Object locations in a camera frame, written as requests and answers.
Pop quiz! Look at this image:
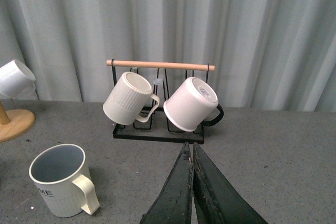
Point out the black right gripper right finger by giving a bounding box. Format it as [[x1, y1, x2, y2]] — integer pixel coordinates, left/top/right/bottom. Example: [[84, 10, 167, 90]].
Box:
[[193, 143, 267, 223]]

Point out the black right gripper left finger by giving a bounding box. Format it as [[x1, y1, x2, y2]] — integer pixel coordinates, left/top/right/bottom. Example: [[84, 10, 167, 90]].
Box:
[[140, 142, 194, 223]]

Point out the cream HOME mug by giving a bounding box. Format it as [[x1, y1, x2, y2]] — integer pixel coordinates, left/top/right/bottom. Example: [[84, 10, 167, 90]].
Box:
[[29, 144, 100, 218]]

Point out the cream ribbed hanging mug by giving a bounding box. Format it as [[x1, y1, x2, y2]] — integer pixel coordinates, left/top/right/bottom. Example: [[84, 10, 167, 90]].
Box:
[[103, 71, 160, 125]]

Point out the grey pleated curtain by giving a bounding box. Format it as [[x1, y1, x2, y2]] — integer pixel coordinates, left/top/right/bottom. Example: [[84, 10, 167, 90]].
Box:
[[1, 0, 335, 112]]

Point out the wooden mug tree stand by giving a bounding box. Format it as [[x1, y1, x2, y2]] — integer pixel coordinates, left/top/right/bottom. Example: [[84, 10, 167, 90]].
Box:
[[1, 104, 35, 143]]

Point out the white mug on tree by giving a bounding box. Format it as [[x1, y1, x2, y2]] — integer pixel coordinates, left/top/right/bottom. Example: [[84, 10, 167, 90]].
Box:
[[1, 59, 36, 99]]

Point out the white mug black handle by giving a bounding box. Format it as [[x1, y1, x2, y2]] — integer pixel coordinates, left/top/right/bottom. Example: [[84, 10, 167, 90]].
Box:
[[163, 77, 224, 132]]

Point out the black wire mug rack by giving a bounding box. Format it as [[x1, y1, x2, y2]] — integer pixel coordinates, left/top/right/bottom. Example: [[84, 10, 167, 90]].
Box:
[[106, 59, 215, 144]]

